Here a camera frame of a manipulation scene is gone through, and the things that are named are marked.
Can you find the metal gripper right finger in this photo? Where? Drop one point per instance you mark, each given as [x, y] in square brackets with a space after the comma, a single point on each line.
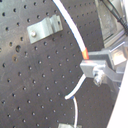
[116, 56]

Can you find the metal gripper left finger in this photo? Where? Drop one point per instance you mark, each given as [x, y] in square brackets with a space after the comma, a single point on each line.
[101, 73]

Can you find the black perforated breadboard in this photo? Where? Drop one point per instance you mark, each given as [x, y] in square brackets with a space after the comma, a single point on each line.
[34, 78]

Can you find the metal clip at bottom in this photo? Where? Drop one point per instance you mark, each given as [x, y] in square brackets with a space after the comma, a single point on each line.
[61, 125]

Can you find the metal cable clip bracket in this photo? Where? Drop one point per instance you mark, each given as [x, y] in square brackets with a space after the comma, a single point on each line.
[44, 28]

